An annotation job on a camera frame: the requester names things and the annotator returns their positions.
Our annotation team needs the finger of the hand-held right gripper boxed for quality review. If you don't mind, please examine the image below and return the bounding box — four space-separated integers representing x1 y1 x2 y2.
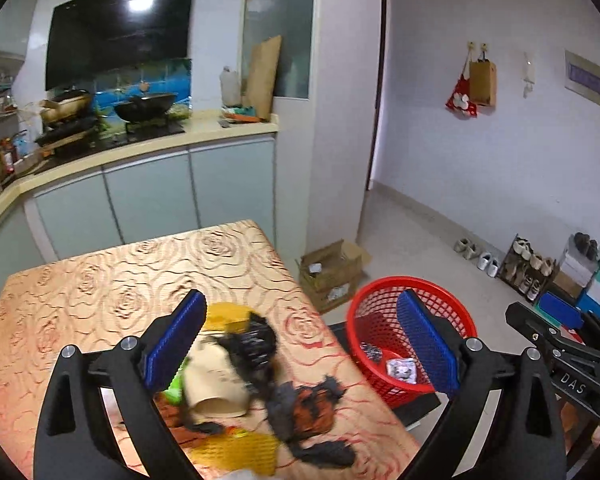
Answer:
504 301 564 349
537 292 600 349

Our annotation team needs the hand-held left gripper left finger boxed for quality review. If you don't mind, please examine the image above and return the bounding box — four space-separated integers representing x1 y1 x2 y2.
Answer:
32 289 209 480

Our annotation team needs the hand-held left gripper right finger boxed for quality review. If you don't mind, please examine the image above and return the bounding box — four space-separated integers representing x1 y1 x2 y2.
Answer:
396 288 566 480

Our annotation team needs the green snack packet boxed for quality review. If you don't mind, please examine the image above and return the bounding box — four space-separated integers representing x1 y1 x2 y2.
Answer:
160 360 189 406

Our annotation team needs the beige paper cup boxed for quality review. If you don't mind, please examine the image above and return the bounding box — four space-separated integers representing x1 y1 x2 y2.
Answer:
185 342 252 419

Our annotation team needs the yellow foam net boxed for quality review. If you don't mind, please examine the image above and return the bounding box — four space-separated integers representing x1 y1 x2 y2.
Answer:
190 427 281 476
202 302 256 333

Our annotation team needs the red plastic mesh basket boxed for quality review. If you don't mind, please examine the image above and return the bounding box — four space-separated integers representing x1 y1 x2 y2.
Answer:
346 276 479 409

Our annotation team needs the orange black wrapper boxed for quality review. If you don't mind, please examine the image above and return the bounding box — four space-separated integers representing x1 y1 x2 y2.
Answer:
292 384 340 435

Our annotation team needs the dark grey plastic scrap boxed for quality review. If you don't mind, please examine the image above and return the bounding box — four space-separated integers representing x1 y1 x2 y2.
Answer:
267 376 357 471

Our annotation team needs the white crumpled wrapper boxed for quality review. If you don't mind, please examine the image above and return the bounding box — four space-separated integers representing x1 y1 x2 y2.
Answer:
385 358 417 386

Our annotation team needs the dark shoe rack with shoes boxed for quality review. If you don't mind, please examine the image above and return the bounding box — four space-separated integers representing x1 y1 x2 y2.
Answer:
497 234 561 304

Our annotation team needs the dark pair of shoes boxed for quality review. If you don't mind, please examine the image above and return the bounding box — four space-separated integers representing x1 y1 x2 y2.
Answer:
572 232 600 261

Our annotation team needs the white pair of shoes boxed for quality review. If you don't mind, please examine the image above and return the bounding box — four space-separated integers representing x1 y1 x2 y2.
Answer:
477 251 504 277

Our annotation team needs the beige pair of shoes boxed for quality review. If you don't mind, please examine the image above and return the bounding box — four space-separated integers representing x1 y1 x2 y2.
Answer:
454 237 481 260

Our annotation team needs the open cardboard box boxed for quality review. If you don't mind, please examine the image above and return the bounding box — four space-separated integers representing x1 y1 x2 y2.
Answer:
296 239 373 314

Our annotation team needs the pale kitchen counter cabinet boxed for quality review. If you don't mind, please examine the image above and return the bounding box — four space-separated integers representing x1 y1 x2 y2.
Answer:
0 112 280 321

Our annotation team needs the black gas hob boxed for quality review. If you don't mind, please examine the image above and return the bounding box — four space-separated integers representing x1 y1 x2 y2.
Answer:
96 119 186 144

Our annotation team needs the red printed hanging bag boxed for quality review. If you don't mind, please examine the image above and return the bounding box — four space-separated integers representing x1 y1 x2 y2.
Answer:
445 52 479 119

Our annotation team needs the black wok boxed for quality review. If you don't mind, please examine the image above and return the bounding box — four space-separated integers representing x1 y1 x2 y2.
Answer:
112 92 179 124

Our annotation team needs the black portable cooktop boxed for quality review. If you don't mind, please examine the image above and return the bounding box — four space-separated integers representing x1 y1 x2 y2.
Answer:
34 116 100 148

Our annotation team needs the brown paper bag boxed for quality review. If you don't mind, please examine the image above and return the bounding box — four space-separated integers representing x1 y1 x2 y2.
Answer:
469 50 498 108

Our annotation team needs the white intercom handset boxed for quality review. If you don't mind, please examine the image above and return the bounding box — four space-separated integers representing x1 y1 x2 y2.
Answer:
522 52 537 99

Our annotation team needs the translucent plastic bottle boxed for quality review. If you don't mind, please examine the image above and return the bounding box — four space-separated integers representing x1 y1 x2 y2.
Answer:
220 65 242 107

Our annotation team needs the gold cooking pot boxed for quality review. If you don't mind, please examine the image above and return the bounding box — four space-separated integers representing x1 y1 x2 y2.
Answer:
40 89 94 124

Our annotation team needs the blue sea picture splashback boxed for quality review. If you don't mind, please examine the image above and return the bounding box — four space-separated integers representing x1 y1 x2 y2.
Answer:
92 57 193 122

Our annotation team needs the wooden cutting board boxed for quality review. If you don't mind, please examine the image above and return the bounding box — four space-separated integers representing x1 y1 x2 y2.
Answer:
242 35 283 121

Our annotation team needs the black range hood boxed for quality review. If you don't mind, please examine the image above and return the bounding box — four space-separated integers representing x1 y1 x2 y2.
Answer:
45 0 196 91

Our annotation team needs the frosted glass window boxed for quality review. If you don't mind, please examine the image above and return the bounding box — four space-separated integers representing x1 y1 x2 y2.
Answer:
242 0 316 99

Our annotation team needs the pale upper kitchen cabinet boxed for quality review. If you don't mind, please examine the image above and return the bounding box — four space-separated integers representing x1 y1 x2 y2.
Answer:
0 0 47 62

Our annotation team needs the framed wall panel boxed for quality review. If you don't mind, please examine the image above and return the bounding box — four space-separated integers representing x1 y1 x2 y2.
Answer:
564 50 600 111

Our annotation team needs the orange handled kitchen tool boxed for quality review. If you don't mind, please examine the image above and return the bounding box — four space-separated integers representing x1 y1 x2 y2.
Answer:
222 105 262 124

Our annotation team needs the dark wooden door frame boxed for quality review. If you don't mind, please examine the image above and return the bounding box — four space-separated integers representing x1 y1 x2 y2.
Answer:
365 0 394 192

